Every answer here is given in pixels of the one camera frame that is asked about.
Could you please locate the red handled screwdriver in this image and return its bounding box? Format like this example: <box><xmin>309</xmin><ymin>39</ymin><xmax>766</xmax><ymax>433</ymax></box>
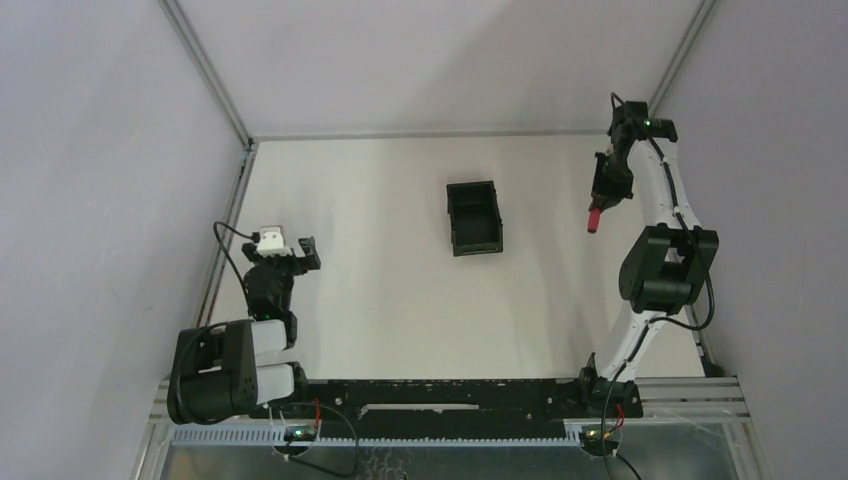
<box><xmin>587</xmin><ymin>207</ymin><xmax>602</xmax><ymax>234</ymax></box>

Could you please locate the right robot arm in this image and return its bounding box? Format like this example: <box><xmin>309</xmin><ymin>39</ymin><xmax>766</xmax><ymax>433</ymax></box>
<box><xmin>296</xmin><ymin>117</ymin><xmax>705</xmax><ymax>416</ymax></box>

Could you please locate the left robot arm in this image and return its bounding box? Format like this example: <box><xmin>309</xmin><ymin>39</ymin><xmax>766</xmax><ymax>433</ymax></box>
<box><xmin>166</xmin><ymin>237</ymin><xmax>321</xmax><ymax>425</ymax></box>

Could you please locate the black plastic bin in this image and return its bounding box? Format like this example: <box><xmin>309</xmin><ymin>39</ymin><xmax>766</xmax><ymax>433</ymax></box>
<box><xmin>446</xmin><ymin>180</ymin><xmax>504</xmax><ymax>257</ymax></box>

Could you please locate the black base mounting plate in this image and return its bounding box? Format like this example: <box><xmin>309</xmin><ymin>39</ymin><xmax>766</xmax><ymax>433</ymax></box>
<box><xmin>271</xmin><ymin>378</ymin><xmax>644</xmax><ymax>438</ymax></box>

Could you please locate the left black camera cable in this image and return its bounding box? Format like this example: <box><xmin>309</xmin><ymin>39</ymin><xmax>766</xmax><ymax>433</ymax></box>
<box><xmin>212</xmin><ymin>221</ymin><xmax>261</xmax><ymax>299</ymax></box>

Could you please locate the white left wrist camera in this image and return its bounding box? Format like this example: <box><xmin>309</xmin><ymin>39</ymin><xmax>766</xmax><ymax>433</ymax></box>
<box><xmin>255</xmin><ymin>225</ymin><xmax>292</xmax><ymax>258</ymax></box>

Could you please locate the aluminium frame rail back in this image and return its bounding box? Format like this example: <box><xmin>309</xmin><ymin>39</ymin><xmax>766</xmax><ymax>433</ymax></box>
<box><xmin>252</xmin><ymin>129</ymin><xmax>607</xmax><ymax>144</ymax></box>

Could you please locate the aluminium frame rail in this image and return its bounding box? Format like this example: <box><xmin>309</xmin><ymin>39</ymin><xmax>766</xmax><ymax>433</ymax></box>
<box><xmin>158</xmin><ymin>0</ymin><xmax>260</xmax><ymax>329</ymax></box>
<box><xmin>252</xmin><ymin>129</ymin><xmax>607</xmax><ymax>144</ymax></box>
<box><xmin>647</xmin><ymin>0</ymin><xmax>719</xmax><ymax>115</ymax></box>

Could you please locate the white slotted cable duct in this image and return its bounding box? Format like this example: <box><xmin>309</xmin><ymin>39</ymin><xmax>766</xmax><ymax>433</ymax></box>
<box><xmin>171</xmin><ymin>425</ymin><xmax>583</xmax><ymax>447</ymax></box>

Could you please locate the aluminium frame rail right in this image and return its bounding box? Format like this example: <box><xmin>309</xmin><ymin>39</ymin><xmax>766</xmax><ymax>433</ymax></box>
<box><xmin>647</xmin><ymin>0</ymin><xmax>719</xmax><ymax>115</ymax></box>

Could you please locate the aluminium frame rail left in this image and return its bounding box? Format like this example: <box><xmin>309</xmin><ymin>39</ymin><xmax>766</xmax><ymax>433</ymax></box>
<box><xmin>158</xmin><ymin>0</ymin><xmax>260</xmax><ymax>329</ymax></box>

